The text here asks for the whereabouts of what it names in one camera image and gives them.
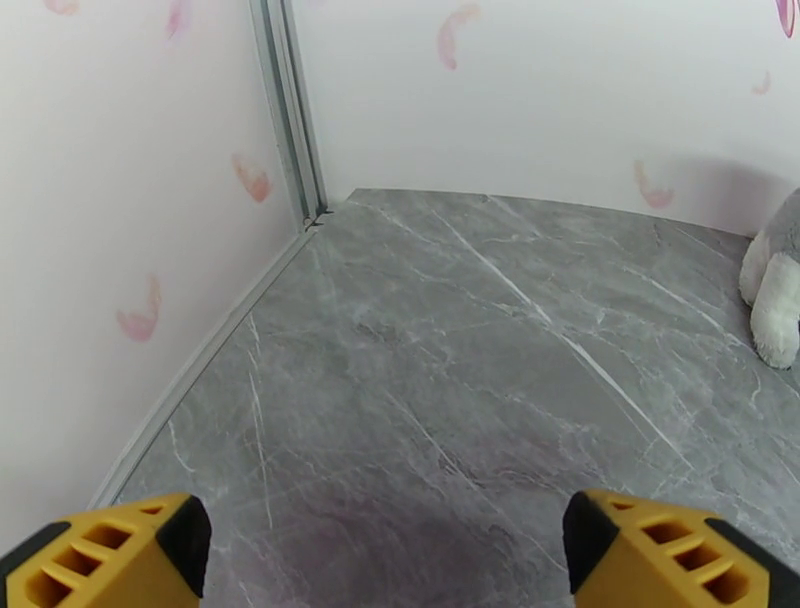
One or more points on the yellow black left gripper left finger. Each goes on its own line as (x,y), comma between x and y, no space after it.
(125,556)

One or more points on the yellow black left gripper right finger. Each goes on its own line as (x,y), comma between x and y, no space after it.
(656,556)

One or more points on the aluminium left table edge trim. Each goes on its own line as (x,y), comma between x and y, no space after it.
(206,356)

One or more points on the grey white husky plush toy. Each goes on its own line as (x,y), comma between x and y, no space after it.
(775,312)

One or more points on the aluminium left corner post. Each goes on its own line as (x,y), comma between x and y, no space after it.
(290,106)

